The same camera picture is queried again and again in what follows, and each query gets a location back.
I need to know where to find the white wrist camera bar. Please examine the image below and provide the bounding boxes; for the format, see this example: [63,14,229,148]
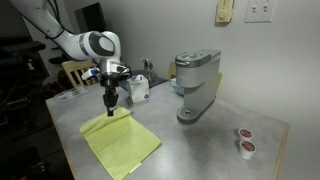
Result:
[80,67,133,81]

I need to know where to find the beige wall thermostat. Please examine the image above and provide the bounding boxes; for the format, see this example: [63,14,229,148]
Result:
[215,0,235,24]

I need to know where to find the light blue cardboard box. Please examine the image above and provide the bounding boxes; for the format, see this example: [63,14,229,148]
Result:
[169,77,185,98]

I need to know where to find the wooden slatted chair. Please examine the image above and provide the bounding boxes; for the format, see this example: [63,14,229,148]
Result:
[61,59,101,88]

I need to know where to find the white coffee pod red lid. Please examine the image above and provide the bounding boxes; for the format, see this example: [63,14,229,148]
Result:
[237,127,254,141]
[238,139,258,160]

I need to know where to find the white light switch plate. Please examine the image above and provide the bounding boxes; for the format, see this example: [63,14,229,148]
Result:
[244,0,278,24]

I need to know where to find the clear plastic tray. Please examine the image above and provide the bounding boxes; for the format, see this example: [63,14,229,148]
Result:
[53,85,92,103]

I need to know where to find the grey coffee maker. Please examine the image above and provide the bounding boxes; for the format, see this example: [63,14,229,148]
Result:
[174,49,223,125]

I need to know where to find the yellow-green microfiber towel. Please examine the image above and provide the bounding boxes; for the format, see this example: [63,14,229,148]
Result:
[79,106,163,180]

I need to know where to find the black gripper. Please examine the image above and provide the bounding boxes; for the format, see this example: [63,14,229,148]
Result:
[100,75,120,117]

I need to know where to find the white tissue box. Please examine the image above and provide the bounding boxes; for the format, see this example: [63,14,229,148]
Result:
[125,74,151,104]

